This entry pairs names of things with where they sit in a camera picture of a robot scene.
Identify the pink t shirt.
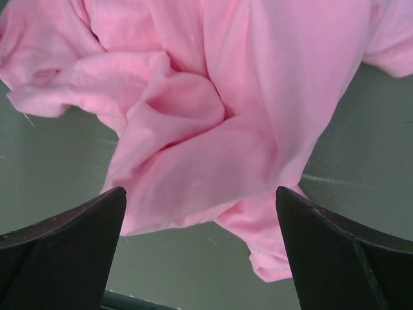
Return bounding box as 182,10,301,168
1,1,412,282

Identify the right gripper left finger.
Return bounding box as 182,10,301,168
1,187,126,309

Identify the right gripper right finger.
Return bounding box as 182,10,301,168
276,187,412,309

